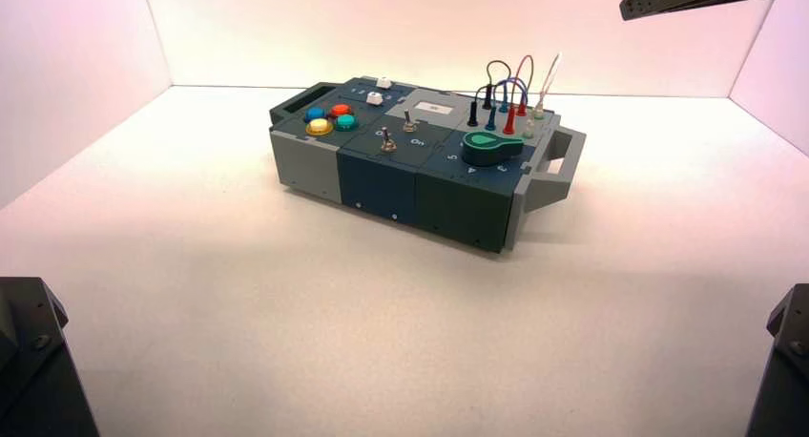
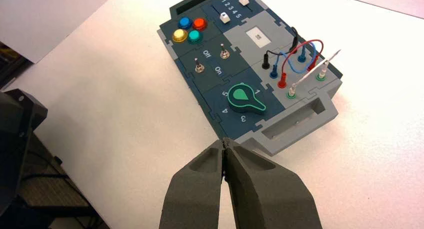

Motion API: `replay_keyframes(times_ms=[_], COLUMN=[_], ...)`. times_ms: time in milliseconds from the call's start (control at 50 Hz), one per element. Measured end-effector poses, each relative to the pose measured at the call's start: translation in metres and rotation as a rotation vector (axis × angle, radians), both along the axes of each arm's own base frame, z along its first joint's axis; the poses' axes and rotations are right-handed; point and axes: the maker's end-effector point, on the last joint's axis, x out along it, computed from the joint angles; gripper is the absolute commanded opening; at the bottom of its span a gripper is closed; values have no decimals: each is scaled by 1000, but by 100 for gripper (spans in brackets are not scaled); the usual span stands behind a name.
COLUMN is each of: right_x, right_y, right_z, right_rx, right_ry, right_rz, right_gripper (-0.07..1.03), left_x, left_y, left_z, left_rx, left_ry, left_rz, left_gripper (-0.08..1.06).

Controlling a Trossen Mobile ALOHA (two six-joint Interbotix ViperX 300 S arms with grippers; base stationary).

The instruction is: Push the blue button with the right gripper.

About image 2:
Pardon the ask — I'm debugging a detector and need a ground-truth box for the blue grey task board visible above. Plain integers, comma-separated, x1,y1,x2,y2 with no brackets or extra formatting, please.
156,0,344,157

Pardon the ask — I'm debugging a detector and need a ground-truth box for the blue push button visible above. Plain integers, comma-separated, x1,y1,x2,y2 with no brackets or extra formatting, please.
177,16,193,30

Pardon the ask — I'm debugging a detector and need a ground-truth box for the red banana plug cable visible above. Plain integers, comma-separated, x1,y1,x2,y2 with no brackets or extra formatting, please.
277,39,325,89

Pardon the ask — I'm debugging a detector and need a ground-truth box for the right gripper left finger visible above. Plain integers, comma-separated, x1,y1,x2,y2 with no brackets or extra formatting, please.
159,139,226,229

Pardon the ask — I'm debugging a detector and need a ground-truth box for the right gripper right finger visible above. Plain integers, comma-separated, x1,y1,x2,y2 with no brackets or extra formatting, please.
222,137,324,229

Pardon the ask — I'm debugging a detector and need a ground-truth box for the white banana plug cable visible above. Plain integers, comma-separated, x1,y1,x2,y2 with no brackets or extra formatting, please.
286,49,342,100

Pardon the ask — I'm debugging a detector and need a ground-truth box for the blue banana plug cable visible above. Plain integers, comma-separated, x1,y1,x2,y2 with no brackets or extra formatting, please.
269,41,324,79

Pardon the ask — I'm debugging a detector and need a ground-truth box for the black banana plug cable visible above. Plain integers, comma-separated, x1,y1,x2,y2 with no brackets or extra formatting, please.
261,26,299,70

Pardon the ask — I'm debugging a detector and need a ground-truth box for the red push button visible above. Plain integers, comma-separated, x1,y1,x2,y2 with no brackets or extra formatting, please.
192,17,208,31

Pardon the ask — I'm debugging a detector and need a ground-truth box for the dark background equipment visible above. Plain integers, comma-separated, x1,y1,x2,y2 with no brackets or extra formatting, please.
0,41,34,89

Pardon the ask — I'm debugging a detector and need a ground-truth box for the green rotary knob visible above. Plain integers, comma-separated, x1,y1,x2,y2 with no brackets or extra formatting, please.
227,82,267,115

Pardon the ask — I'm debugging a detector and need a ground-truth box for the green push button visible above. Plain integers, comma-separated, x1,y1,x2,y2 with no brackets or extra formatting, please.
187,30,203,45

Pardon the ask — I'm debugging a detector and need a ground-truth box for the yellow push button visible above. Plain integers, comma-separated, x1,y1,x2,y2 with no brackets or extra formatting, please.
171,28,189,44

